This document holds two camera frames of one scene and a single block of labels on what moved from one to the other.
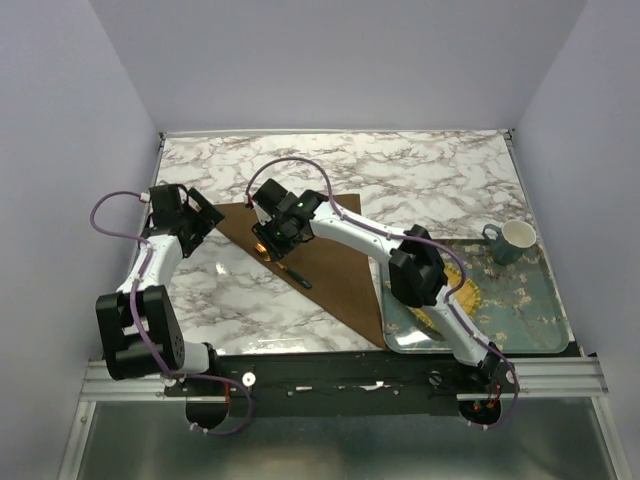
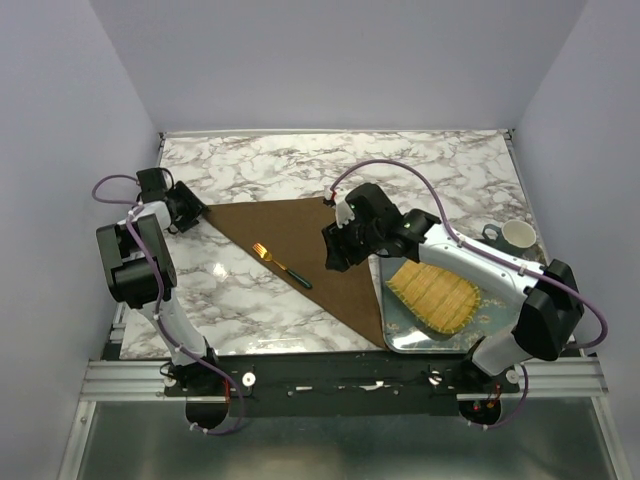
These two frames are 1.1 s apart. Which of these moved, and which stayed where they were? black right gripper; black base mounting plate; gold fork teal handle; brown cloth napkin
Moved: black right gripper
Stayed: gold fork teal handle; black base mounting plate; brown cloth napkin
